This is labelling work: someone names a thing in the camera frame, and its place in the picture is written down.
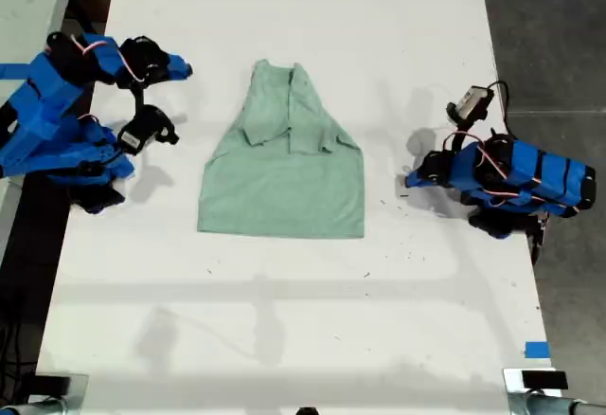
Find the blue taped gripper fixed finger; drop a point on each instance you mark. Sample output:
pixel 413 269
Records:
pixel 177 60
pixel 417 173

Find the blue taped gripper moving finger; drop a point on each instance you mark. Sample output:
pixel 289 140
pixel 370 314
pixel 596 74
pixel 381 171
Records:
pixel 179 74
pixel 423 182

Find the pale green T-shirt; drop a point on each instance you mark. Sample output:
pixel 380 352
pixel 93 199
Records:
pixel 284 197

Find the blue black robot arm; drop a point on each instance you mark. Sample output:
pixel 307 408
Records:
pixel 535 175
pixel 52 121

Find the black table clamp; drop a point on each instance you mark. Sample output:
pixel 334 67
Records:
pixel 537 237

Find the long blue tape strip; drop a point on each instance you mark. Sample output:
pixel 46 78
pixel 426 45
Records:
pixel 16 70

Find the pale side table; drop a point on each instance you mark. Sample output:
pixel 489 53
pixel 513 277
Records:
pixel 26 7

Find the short blue tape piece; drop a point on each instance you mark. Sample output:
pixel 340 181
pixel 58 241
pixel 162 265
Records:
pixel 537 349

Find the small black box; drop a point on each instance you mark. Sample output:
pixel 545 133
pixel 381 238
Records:
pixel 544 380
pixel 52 384

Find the black round object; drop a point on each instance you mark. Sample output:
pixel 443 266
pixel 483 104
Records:
pixel 308 411

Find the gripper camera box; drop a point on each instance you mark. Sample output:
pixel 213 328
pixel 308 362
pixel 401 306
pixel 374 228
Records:
pixel 142 131
pixel 471 101

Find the metal table bracket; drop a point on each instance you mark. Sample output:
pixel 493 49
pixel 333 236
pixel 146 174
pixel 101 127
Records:
pixel 513 391
pixel 78 393

